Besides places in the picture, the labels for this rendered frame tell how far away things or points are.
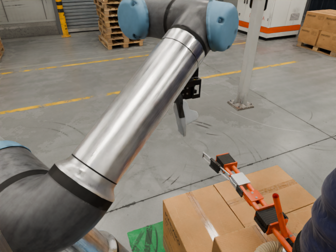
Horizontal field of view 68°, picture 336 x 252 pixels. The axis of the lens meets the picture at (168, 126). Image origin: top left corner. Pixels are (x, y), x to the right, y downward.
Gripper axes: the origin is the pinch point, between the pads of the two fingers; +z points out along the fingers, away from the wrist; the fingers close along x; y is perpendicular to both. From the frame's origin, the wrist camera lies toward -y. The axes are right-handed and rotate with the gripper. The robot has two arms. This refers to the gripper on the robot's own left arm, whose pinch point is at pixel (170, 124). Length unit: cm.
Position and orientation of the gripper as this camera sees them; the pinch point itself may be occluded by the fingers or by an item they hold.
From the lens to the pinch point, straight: 71.0
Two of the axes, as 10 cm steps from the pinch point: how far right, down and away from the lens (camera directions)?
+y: 9.2, -2.2, 3.4
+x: -4.0, -5.0, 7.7
